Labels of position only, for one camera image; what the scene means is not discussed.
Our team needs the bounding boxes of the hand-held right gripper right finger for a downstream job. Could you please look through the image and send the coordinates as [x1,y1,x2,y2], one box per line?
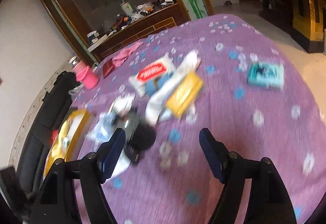
[199,128,297,224]

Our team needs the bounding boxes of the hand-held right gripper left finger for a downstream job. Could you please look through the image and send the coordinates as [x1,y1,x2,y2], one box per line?
[29,127,126,224]

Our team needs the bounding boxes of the yellow paper bag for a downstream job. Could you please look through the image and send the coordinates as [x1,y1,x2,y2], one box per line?
[43,109,94,179]

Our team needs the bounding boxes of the yellow cracker packet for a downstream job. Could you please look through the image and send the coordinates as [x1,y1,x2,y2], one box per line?
[165,71,204,119]

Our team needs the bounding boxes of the white towel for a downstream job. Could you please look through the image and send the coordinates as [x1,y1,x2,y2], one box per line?
[145,49,202,128]

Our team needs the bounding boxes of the red label white packet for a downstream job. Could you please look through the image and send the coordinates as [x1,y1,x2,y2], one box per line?
[129,57,177,97]

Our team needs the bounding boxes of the small black box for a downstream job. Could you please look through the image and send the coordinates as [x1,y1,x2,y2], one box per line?
[124,145,141,165]

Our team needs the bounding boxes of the purple floral blanket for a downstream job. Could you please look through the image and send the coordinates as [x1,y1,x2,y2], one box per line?
[43,14,326,224]

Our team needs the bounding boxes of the black fuzzy cloth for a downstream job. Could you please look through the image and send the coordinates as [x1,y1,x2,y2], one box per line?
[127,124,157,151]

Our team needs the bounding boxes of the white lemon print packet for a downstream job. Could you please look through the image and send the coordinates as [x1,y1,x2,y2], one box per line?
[108,94,137,118]

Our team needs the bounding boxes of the blue cloth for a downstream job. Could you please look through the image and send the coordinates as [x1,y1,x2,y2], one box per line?
[145,75,174,96]

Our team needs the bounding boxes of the black fabric bag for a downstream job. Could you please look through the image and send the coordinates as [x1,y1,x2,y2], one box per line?
[14,71,80,200]

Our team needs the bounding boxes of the pink water bottle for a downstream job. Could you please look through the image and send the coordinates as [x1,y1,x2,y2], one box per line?
[68,55,100,90]

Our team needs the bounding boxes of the dark red wallet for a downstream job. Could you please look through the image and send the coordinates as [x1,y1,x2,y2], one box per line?
[102,59,117,79]

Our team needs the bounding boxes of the teal tissue pack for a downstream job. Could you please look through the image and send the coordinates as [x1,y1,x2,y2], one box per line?
[247,61,285,91]

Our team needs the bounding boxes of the pink cloth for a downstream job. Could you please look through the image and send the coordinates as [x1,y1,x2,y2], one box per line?
[111,41,144,68]

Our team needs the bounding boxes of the white box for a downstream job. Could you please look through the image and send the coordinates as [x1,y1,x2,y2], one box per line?
[86,31,108,45]

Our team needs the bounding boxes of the white plastic jug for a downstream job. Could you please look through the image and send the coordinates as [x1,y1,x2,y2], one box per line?
[120,2,133,15]

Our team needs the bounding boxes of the golden pillar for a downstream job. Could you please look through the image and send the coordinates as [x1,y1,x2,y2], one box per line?
[290,0,326,53]

